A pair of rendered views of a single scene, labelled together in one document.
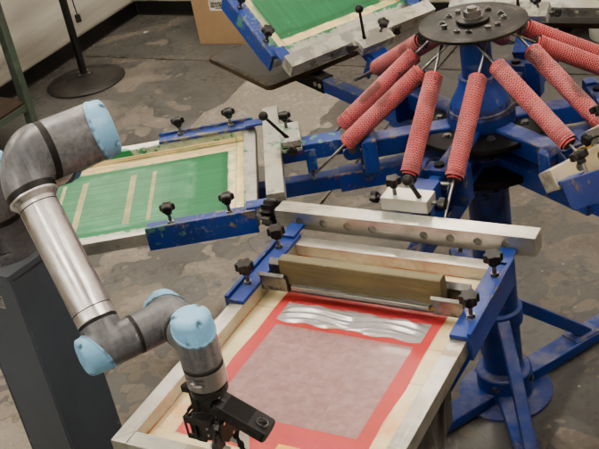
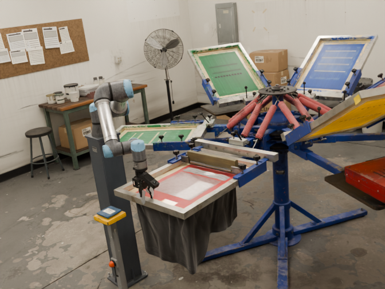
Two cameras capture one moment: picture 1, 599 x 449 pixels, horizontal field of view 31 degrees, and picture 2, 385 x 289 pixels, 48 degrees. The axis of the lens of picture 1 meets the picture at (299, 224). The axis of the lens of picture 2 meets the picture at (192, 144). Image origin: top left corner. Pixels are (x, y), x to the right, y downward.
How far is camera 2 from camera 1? 0.83 m
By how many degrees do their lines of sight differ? 15
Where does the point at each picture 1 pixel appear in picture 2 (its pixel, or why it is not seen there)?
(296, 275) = (192, 157)
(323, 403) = (184, 191)
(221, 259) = not seen: hidden behind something
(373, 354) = (208, 182)
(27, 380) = (100, 180)
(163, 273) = not seen: hidden behind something
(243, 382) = (162, 183)
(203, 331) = (139, 146)
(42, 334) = (106, 163)
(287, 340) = (182, 175)
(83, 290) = (108, 131)
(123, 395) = not seen: hidden behind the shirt
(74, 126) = (118, 84)
